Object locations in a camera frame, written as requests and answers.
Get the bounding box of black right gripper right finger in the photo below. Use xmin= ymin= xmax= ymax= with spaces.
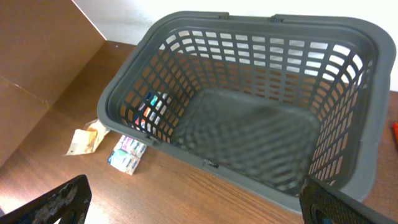
xmin=299 ymin=177 xmax=395 ymax=224

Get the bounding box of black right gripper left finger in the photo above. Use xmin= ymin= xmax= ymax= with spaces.
xmin=1 ymin=174 xmax=92 ymax=224

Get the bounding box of small brown paper snack bag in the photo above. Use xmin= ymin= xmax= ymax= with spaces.
xmin=65 ymin=119 xmax=110 ymax=156

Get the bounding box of Kleenex tissue multipack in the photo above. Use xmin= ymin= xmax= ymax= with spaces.
xmin=108 ymin=135 xmax=147 ymax=175

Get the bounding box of grey plastic basket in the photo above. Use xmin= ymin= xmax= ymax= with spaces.
xmin=97 ymin=11 xmax=396 ymax=213

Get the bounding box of brown cardboard box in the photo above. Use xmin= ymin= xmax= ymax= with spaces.
xmin=1 ymin=0 xmax=105 ymax=163

